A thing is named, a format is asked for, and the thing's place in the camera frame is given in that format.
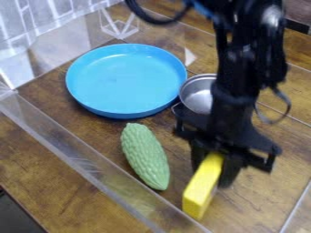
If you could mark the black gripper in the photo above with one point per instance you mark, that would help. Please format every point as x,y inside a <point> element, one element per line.
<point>228,134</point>

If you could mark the yellow butter brick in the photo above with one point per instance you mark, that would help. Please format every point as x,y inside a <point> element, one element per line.
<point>198,190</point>

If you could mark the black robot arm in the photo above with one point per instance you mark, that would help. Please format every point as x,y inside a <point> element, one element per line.
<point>249,29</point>

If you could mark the blue round tray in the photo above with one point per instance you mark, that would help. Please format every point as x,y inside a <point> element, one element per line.
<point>125,81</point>

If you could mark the green bitter gourd toy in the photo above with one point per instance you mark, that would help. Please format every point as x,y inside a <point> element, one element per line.
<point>145,155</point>

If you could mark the small steel pot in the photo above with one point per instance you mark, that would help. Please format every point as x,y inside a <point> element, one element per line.
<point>194,99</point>

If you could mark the clear acrylic enclosure wall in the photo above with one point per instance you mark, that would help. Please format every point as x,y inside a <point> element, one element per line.
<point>149,208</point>

